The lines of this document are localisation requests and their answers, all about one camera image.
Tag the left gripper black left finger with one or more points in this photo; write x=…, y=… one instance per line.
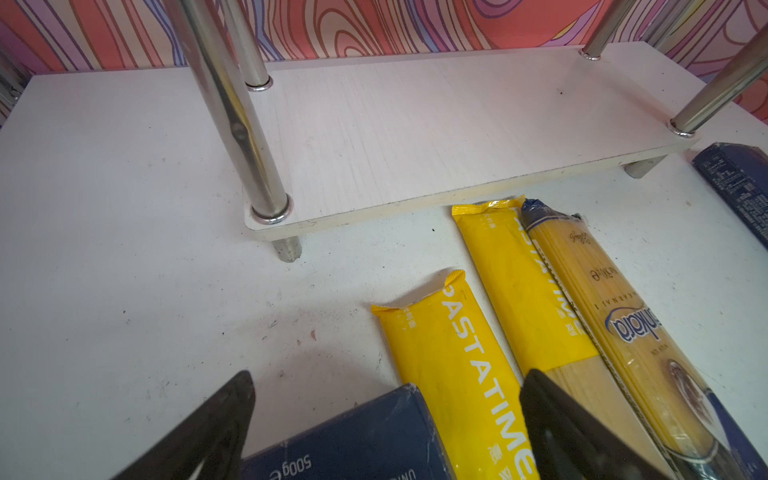
x=208, y=444

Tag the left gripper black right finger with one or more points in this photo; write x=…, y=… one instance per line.
x=570, y=443

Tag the dark blue Barilla spaghetti box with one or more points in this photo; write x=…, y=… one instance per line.
x=738, y=174

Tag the white two-tier shelf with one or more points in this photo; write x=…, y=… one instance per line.
x=335, y=143

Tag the yellow Pastatime spaghetti bag middle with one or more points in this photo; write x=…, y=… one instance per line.
x=539, y=324

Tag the yellow pastatime spaghetti bag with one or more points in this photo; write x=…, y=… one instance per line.
x=444, y=345
x=539, y=324

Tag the blue Ankara spaghetti bag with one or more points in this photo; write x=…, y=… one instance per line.
x=686, y=420

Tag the yellow Pastatime spaghetti bag left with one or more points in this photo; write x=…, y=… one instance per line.
x=444, y=345

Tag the blue Barilla rigatoni box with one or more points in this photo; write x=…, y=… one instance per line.
x=391, y=437

